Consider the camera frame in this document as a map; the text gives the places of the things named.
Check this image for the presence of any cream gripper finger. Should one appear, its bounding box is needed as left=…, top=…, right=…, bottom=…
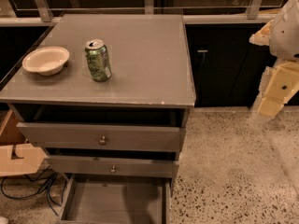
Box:
left=257, top=97, right=284, bottom=118
left=249, top=20, right=274, bottom=46

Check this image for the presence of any grey middle drawer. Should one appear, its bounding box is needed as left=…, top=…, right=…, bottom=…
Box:
left=46, top=148, right=178, bottom=178

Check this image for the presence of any dark low cabinet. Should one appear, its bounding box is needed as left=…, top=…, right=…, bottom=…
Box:
left=185, top=22, right=299, bottom=108

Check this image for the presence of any grey drawer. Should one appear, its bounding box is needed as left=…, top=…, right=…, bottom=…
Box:
left=16, top=104, right=187, bottom=153
left=55, top=175, right=170, bottom=224
left=46, top=148, right=178, bottom=178

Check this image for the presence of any grey top drawer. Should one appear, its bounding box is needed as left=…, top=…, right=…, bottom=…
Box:
left=16, top=104, right=187, bottom=153

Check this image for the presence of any light wooden board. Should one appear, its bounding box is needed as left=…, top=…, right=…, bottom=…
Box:
left=0, top=110, right=45, bottom=177

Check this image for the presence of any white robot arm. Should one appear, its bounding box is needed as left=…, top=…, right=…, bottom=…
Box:
left=249, top=0, right=299, bottom=120

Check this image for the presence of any blue cable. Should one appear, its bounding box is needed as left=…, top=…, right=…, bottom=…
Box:
left=0, top=166, right=68, bottom=217

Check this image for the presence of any white paper bowl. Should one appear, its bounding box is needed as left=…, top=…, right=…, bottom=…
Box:
left=21, top=47, right=70, bottom=76

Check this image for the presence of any green soda can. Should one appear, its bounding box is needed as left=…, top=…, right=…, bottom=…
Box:
left=85, top=39, right=112, bottom=82

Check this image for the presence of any metal window railing frame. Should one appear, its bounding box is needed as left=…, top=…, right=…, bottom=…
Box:
left=0, top=0, right=288, bottom=27

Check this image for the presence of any grey bottom drawer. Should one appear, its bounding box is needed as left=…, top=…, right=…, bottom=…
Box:
left=55, top=175, right=170, bottom=224

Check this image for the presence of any grey drawer cabinet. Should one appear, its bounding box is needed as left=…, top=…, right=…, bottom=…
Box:
left=0, top=13, right=197, bottom=224

